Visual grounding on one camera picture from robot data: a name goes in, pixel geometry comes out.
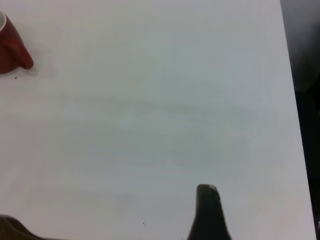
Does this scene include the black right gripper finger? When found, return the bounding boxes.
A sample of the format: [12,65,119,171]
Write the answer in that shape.
[187,184,232,240]

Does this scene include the red ceramic mug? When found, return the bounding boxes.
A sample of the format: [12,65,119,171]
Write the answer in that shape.
[0,10,35,75]

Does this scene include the dark base panel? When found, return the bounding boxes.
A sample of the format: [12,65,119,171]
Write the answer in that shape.
[0,214,47,240]

